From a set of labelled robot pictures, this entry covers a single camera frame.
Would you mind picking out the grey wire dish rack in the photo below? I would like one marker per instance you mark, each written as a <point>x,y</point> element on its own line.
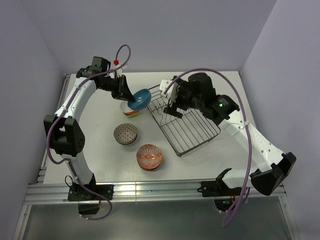
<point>183,134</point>

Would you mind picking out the blue ceramic bowl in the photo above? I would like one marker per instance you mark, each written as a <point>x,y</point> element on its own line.
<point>142,99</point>

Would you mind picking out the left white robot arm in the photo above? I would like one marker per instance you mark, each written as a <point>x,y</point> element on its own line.
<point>65,139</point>

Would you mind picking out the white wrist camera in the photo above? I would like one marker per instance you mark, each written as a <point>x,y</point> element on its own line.
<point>119,66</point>
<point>170,93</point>

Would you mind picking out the orange patterned bowl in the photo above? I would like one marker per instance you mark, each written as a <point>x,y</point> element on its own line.
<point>148,153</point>

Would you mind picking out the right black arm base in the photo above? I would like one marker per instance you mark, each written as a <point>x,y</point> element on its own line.
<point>226,196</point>

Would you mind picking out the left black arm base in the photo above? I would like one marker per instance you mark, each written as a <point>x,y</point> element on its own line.
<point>89,203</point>

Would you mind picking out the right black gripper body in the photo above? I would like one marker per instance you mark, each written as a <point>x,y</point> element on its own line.
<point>185,98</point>

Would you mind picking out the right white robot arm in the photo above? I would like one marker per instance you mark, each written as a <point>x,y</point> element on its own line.
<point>272,165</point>

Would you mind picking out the brown patterned bowl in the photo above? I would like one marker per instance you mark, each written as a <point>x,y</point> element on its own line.
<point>125,132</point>

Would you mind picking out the orange bowl white inside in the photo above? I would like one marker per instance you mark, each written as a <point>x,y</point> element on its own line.
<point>126,110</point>

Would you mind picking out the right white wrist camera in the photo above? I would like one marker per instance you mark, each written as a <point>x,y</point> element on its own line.
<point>170,93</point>

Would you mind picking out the pale green celadon bowl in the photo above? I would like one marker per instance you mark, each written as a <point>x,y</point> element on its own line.
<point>126,143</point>

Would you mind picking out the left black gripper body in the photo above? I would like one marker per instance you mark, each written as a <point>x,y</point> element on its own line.
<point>112,85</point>

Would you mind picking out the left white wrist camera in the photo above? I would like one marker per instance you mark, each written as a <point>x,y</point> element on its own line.
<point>119,66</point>

